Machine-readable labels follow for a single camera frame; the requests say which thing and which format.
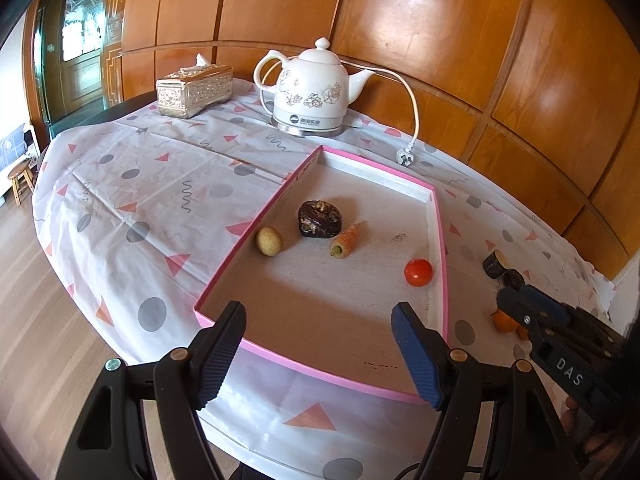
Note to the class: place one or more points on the wooden door with glass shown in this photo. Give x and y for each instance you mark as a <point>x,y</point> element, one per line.
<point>69,52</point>

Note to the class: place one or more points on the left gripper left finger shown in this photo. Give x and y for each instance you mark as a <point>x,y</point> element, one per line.
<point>109,439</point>

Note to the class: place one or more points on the dark brown taro root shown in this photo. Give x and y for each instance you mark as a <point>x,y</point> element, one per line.
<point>319,219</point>

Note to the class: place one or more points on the small orange carrot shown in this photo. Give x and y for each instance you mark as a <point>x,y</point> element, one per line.
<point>346,242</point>

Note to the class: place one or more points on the pink shallow tray box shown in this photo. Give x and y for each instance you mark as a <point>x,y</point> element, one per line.
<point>329,318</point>

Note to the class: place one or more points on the person right hand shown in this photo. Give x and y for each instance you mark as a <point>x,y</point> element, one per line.
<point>587,438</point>

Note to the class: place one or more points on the small wooden stool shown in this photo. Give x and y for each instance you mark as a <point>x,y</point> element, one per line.
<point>21,176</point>

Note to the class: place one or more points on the patterned white tablecloth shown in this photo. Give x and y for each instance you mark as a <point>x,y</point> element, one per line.
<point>136,216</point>

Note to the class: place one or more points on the ornate silver tissue box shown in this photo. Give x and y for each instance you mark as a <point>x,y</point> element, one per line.
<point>187,91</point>

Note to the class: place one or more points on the grey sofa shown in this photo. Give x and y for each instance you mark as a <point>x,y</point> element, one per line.
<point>19,145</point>

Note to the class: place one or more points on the dark cut yam piece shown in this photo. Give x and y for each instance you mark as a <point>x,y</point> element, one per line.
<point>495,264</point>

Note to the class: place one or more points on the red tomato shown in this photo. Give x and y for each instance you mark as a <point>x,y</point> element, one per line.
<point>418,272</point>

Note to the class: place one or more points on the white ceramic electric kettle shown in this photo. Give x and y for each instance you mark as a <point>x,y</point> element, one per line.
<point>313,90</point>

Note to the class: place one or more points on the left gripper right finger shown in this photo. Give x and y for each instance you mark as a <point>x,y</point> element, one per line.
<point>526,438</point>

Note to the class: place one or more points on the dark round root vegetable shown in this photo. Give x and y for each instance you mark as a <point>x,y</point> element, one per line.
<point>513,279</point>

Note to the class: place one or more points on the orange fruit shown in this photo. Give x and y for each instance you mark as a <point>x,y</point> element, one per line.
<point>522,333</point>
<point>503,322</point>

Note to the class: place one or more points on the small yellow potato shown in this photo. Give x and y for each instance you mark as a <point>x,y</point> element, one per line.
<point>269,241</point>

